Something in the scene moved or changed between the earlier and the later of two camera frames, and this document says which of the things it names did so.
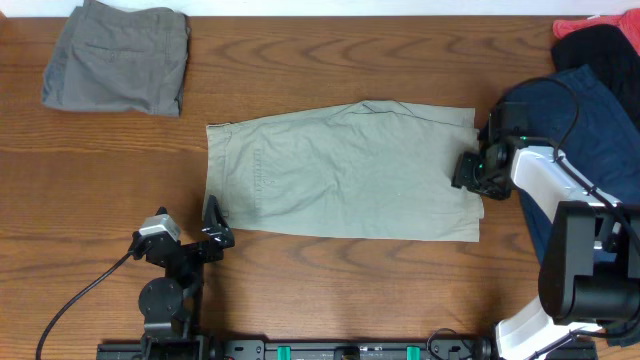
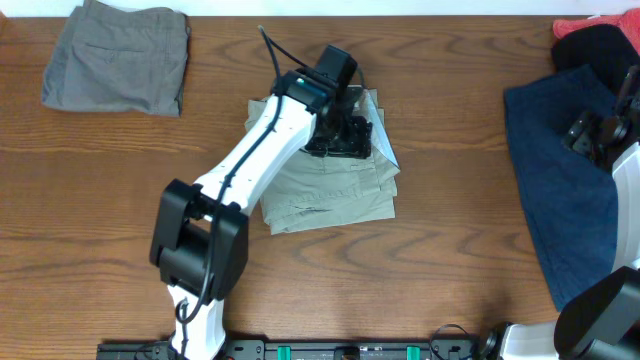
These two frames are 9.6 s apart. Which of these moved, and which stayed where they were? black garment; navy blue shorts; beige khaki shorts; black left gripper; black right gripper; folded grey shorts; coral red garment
Moved: black right gripper; beige khaki shorts; black left gripper
Stayed: folded grey shorts; navy blue shorts; black garment; coral red garment
